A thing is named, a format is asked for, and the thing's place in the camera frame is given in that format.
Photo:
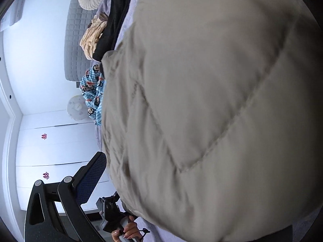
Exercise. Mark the blue monkey print garment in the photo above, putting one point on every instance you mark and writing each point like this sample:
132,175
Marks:
92,93

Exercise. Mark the red paper decal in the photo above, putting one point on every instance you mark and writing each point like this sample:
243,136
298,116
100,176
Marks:
46,175
44,136

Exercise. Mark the cream striped garment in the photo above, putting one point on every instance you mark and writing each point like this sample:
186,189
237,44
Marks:
92,37

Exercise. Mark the grey quilted headboard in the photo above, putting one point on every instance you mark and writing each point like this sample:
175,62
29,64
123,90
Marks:
74,42

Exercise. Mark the beige puffer jacket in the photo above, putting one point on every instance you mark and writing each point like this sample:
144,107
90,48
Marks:
214,105

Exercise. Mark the person's left hand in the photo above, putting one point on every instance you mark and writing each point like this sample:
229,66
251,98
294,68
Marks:
127,232

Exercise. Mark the purple fleece blanket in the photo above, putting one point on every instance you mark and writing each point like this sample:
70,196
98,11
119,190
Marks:
127,20

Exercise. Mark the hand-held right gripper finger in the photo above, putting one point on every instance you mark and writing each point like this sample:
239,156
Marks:
92,179

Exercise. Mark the black folded garment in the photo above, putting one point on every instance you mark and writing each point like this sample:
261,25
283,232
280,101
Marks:
113,22

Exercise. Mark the white wardrobe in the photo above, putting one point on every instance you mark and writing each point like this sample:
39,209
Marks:
63,148

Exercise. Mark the white printed round pillow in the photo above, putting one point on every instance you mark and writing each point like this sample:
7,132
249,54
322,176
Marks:
75,107

